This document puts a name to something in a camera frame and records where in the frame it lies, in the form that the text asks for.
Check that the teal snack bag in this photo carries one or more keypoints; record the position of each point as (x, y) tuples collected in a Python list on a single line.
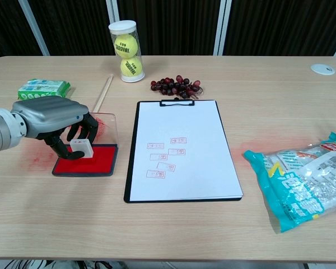
[(302, 182)]

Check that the wooden chopsticks pair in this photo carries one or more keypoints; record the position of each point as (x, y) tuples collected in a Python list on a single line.
[(103, 92)]

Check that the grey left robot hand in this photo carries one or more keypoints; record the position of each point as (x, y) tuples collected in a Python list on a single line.
[(50, 112)]

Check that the dark red grape bunch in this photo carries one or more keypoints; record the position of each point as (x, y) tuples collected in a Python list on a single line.
[(170, 85)]

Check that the white stamped paper sheet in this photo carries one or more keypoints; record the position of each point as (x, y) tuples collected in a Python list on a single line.
[(198, 126)]

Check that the white red stamp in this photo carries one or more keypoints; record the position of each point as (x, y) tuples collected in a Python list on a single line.
[(85, 147)]

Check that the green tissue pack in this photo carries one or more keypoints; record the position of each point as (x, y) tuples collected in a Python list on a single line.
[(43, 88)]

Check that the clear tennis ball tube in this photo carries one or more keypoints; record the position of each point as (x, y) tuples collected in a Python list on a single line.
[(127, 26)]

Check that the black clipboard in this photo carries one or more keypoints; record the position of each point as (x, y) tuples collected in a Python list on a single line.
[(128, 168)]

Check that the yellow tennis ball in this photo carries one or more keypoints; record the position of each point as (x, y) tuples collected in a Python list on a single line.
[(125, 45), (131, 67)]

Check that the red ink pad clear lid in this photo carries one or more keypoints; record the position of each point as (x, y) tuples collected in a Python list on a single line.
[(100, 162)]

